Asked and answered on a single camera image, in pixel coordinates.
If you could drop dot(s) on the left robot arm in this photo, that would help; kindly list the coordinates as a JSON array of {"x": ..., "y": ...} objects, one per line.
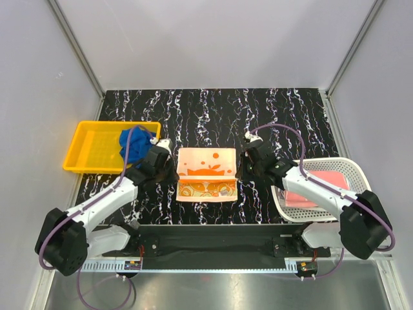
[{"x": 68, "y": 238}]

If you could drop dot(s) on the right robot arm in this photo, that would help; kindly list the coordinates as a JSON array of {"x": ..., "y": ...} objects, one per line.
[{"x": 361, "y": 225}]

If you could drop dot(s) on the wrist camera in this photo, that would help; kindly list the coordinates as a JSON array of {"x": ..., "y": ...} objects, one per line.
[
  {"x": 249, "y": 137},
  {"x": 166, "y": 144}
]

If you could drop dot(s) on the left aluminium frame post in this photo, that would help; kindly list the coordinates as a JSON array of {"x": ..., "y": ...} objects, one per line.
[{"x": 76, "y": 47}]

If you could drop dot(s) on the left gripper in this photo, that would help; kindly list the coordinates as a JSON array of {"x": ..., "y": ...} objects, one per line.
[{"x": 173, "y": 177}]

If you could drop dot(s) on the aluminium frame post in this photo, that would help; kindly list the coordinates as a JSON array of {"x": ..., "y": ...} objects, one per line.
[
  {"x": 367, "y": 23},
  {"x": 76, "y": 47}
]

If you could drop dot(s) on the orange patterned towel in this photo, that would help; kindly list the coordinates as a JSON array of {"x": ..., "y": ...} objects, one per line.
[{"x": 206, "y": 175}]

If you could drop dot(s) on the blue towel in bin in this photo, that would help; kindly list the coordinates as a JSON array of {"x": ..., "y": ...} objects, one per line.
[{"x": 135, "y": 145}]

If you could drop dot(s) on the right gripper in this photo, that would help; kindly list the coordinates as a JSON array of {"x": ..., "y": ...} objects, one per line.
[{"x": 241, "y": 173}]

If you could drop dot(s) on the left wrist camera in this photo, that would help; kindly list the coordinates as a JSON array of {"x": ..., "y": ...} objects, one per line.
[{"x": 166, "y": 144}]

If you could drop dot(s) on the yellow plastic bin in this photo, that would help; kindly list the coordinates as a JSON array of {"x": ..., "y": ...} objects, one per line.
[{"x": 95, "y": 146}]

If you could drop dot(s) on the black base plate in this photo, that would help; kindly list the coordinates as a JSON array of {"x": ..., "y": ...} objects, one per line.
[{"x": 219, "y": 247}]

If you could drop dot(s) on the right aluminium frame post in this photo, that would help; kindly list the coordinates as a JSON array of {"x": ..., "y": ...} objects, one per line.
[{"x": 367, "y": 23}]

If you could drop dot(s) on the right controller board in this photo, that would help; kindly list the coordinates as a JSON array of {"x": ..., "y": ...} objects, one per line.
[{"x": 308, "y": 267}]

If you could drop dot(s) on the pink white towel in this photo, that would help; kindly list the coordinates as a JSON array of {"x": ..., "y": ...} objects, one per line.
[{"x": 333, "y": 177}]

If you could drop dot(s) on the controller board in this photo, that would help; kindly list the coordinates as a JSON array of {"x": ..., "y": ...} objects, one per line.
[
  {"x": 132, "y": 265},
  {"x": 308, "y": 267}
]

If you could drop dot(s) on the left controller board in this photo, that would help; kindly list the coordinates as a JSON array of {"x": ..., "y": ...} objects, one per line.
[{"x": 132, "y": 265}]

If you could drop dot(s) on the white plastic basket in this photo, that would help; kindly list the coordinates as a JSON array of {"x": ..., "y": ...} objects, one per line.
[{"x": 357, "y": 182}]

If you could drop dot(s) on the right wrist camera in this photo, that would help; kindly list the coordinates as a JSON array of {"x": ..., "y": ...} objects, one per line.
[{"x": 249, "y": 137}]

